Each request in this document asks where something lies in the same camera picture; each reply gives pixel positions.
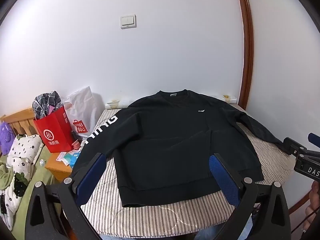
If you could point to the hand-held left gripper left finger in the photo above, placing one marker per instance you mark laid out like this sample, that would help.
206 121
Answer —
91 177

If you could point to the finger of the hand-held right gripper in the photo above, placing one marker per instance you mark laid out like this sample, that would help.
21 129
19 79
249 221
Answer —
293 146
314 139

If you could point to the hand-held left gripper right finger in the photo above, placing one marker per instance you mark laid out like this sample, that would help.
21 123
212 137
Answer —
222 177

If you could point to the black sweatshirt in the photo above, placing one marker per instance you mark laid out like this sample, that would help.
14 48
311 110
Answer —
170 140

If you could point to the person's right hand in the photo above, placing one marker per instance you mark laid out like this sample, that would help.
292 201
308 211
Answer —
315 200

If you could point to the blue and white box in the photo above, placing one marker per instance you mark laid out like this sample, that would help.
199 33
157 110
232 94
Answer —
72 158

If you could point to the wooden nightstand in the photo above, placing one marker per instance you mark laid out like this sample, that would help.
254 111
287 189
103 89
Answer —
58 171

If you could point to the small pink bottle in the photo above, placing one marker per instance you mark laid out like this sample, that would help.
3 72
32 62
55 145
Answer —
75 145

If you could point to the red paper bag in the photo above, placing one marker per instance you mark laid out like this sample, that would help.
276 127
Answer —
53 132

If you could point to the green bed sheet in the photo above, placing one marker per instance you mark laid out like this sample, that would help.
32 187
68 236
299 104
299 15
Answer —
32 177

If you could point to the white plastic shopping bag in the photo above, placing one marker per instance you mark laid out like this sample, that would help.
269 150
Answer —
82 112

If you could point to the white floral blanket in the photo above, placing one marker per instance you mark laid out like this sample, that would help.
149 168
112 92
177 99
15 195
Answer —
21 160

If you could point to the striped mattress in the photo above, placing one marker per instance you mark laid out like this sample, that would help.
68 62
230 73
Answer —
160 220

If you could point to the grey plaid cloth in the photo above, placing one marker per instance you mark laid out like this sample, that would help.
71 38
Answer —
46 103

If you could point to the wooden headboard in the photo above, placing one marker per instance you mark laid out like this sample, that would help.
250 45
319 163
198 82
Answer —
21 120

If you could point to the purple plush cloth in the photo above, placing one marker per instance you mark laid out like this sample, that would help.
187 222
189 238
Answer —
6 137

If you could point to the brown wooden door frame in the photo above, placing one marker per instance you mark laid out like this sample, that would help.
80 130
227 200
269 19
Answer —
246 42

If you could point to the white light switch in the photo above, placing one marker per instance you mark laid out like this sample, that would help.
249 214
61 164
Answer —
128 21

